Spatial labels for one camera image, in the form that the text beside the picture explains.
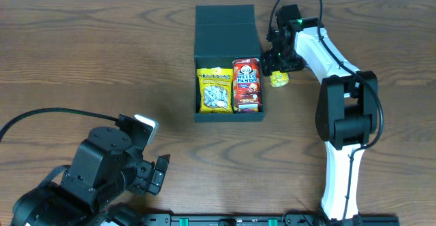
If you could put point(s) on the black gift box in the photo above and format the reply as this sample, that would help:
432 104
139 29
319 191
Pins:
224 33

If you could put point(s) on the red Hello Panda box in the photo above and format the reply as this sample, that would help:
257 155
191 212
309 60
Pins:
247 91

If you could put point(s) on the small yellow can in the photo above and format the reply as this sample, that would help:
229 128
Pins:
279 79

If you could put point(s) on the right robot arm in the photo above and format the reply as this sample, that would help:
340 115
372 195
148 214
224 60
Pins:
347 108

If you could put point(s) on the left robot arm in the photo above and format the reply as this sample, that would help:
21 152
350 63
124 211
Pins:
49 204

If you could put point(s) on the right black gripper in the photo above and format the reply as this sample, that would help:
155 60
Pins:
277 66

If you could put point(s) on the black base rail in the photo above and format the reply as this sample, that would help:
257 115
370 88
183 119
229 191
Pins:
286 220

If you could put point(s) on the yellow seed snack bag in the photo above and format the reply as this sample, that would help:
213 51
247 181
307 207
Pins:
215 90

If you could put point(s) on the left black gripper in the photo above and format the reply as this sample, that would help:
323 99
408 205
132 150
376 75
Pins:
146 177

